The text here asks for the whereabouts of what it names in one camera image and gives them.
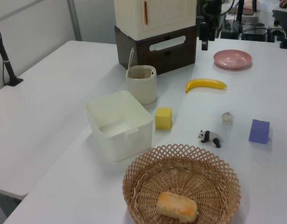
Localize black clamp pole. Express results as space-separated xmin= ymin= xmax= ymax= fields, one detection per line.
xmin=0 ymin=18 xmax=24 ymax=88

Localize woven wicker basket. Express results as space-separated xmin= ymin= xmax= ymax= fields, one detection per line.
xmin=122 ymin=143 xmax=242 ymax=224

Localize beige small trash can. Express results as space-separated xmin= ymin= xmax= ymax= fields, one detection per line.
xmin=125 ymin=47 xmax=158 ymax=105

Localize purple foam cube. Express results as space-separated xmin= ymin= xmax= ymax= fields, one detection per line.
xmin=248 ymin=119 xmax=271 ymax=145

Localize yellow toy banana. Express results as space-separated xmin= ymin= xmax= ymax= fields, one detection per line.
xmin=185 ymin=78 xmax=228 ymax=94

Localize pink plastic plate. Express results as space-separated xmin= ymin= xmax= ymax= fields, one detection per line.
xmin=213 ymin=49 xmax=253 ymax=70

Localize cream storage box with handle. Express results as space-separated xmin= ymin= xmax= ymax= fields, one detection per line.
xmin=113 ymin=0 xmax=197 ymax=39

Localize dark wood drawer box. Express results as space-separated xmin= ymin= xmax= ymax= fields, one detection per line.
xmin=114 ymin=24 xmax=198 ymax=76

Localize yellow foam cube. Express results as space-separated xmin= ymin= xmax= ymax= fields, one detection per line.
xmin=154 ymin=107 xmax=173 ymax=130

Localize toy bread loaf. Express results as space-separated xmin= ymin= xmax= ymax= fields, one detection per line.
xmin=156 ymin=191 xmax=200 ymax=223

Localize black desk stand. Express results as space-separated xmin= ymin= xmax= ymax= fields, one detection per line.
xmin=279 ymin=28 xmax=287 ymax=49

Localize black keyboard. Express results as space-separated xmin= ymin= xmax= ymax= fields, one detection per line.
xmin=272 ymin=9 xmax=287 ymax=31

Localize toy panda figurine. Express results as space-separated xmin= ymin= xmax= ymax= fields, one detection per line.
xmin=196 ymin=130 xmax=224 ymax=149

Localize cream open plastic bin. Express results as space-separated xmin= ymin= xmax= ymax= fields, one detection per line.
xmin=84 ymin=90 xmax=154 ymax=163

